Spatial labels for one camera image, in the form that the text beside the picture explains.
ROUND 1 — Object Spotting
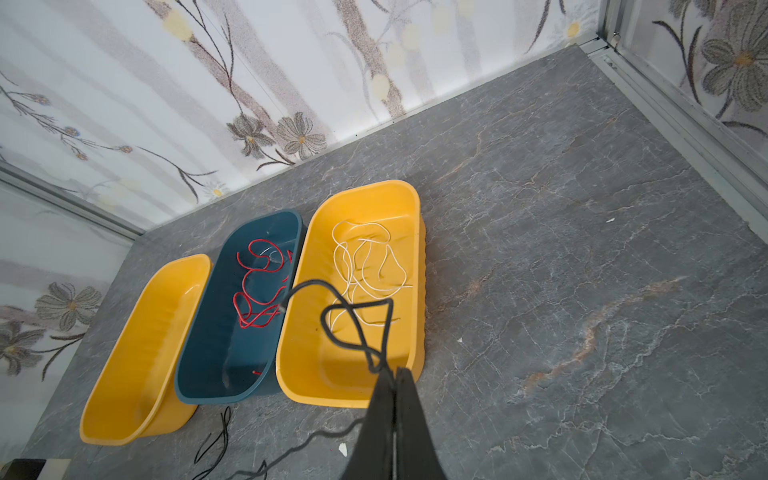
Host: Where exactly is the red cable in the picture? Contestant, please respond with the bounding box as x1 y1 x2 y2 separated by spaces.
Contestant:
232 238 295 330

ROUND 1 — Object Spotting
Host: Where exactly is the white cable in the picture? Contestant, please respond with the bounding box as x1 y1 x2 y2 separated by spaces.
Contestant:
326 218 414 331

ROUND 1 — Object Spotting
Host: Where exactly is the right yellow plastic bin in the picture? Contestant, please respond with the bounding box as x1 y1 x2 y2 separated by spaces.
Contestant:
276 180 426 408

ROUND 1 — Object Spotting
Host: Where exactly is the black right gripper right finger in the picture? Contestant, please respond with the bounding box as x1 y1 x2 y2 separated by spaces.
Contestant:
394 368 447 480

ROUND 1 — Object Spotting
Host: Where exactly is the left yellow plastic bin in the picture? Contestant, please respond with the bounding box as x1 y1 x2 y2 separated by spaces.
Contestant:
79 254 212 446

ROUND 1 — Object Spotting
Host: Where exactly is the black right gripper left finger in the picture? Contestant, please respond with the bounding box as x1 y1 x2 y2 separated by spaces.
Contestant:
342 371 395 479

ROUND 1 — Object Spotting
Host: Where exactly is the teal plastic bin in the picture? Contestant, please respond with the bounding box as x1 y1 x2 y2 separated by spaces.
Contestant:
175 210 306 405

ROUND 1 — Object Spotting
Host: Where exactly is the yellow plastic bin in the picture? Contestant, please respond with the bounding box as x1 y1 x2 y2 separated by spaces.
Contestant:
276 180 426 408
79 254 212 446

